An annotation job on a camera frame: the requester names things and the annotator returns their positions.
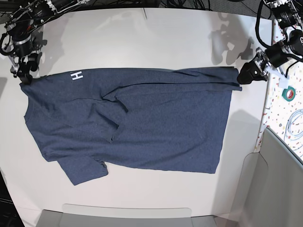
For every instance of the grey chair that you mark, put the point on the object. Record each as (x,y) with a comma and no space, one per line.
(275,195)
(91,216)

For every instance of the speckled white side table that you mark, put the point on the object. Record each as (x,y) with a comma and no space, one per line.
(283,109)

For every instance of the blue t-shirt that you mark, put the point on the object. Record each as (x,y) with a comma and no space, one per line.
(170,120)

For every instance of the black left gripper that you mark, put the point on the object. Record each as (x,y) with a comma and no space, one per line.
(255,70)

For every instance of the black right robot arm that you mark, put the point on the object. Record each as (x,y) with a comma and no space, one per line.
(19,42)

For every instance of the grey chair front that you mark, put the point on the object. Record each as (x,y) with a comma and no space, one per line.
(91,216)

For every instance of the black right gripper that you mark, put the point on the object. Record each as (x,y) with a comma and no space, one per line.
(23,65)

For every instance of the green tape roll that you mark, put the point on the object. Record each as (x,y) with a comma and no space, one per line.
(288,94)

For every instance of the grey chair right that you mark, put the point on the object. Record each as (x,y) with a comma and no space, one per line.
(275,195)

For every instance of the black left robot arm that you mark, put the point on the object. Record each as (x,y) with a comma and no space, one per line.
(269,60)

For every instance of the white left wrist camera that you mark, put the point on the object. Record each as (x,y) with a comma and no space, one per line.
(283,79)

